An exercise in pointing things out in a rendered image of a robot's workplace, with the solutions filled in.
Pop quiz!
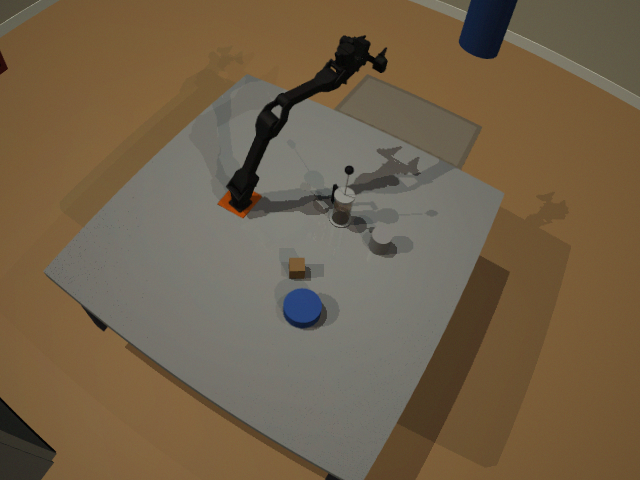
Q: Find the blue cylinder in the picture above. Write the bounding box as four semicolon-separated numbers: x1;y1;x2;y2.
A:
283;289;322;329

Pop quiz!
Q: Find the dark grey cylinder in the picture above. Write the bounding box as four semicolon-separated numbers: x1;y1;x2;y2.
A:
369;226;392;255

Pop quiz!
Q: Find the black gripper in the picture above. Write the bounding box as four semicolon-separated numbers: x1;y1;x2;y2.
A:
339;35;388;73

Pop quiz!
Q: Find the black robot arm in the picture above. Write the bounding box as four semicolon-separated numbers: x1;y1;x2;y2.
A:
226;36;371;212

